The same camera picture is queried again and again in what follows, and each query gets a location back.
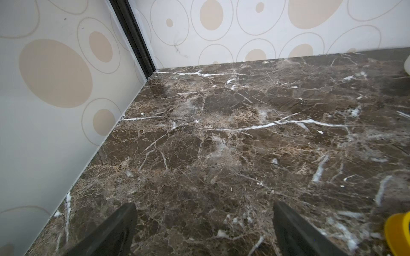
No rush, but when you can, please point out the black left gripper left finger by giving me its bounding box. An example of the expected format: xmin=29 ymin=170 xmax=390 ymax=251
xmin=65 ymin=203 xmax=137 ymax=256

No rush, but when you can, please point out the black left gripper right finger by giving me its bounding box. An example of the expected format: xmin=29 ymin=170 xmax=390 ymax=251
xmin=273 ymin=201 xmax=346 ymax=256

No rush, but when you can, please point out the yellow tape roll navy label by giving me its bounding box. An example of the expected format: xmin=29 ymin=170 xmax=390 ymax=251
xmin=384 ymin=212 xmax=410 ymax=256

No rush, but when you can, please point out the white plastic storage box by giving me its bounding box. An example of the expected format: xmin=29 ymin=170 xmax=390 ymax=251
xmin=404 ymin=56 xmax=410 ymax=75

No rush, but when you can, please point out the black corner frame post left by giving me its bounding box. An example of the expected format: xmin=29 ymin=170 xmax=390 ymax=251
xmin=109 ymin=0 xmax=155 ymax=79

